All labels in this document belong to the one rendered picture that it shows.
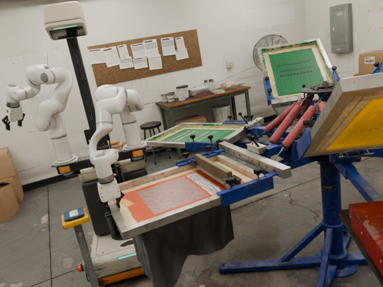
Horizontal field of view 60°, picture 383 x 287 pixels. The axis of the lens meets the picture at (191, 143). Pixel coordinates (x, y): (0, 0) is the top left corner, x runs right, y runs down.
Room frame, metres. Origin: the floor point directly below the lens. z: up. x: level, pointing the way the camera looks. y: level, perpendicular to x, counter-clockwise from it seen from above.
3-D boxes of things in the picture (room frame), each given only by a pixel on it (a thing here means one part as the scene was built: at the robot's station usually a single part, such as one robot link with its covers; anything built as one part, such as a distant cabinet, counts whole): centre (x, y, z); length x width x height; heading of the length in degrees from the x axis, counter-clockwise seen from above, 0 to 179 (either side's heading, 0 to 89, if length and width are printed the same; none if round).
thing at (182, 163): (2.04, -0.03, 0.98); 0.30 x 0.05 x 0.07; 111
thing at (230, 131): (2.64, -0.18, 1.05); 1.08 x 0.61 x 0.23; 51
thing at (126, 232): (1.69, 0.10, 0.97); 0.79 x 0.58 x 0.04; 111
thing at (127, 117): (2.12, 0.36, 1.37); 0.13 x 0.10 x 0.16; 82
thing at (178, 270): (1.48, 0.07, 0.74); 0.46 x 0.04 x 0.42; 111
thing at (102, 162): (1.60, 0.43, 1.22); 0.15 x 0.10 x 0.11; 172
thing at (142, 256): (1.59, 0.37, 0.74); 0.45 x 0.03 x 0.43; 21
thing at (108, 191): (1.56, 0.45, 1.09); 0.10 x 0.07 x 0.11; 111
